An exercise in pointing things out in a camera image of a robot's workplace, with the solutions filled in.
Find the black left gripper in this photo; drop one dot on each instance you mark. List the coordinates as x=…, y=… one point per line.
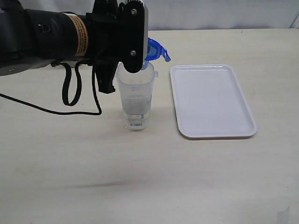
x=118, y=35

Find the blue plastic lid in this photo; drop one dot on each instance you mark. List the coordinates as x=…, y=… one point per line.
x=154, y=51

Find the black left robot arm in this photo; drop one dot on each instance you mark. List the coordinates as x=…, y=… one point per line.
x=32, y=39

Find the clear tall plastic container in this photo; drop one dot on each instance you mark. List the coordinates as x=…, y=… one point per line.
x=136, y=95

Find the white rectangular plastic tray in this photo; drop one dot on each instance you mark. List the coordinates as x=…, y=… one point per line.
x=209, y=103

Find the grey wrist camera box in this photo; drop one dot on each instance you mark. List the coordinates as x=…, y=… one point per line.
x=146, y=23

